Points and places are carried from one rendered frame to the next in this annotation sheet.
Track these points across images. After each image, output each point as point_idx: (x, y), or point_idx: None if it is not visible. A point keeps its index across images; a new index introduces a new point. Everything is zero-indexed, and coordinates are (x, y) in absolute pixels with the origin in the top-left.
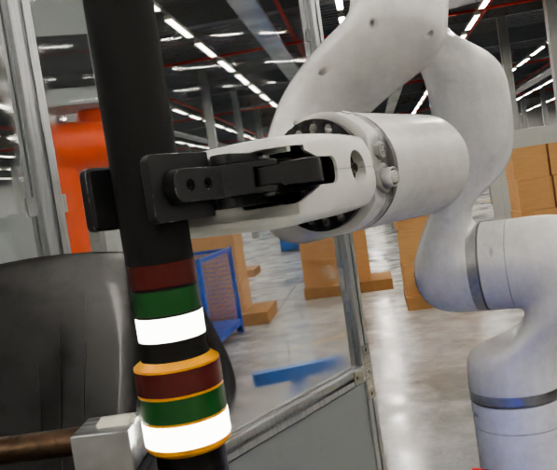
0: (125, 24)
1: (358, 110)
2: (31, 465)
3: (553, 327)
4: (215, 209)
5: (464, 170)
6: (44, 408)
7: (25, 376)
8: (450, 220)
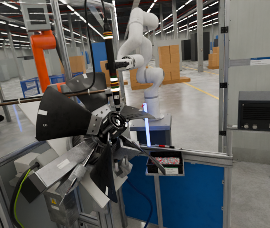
0: (111, 49)
1: (129, 52)
2: (97, 94)
3: (157, 85)
4: None
5: (143, 62)
6: (97, 89)
7: (93, 86)
8: (141, 68)
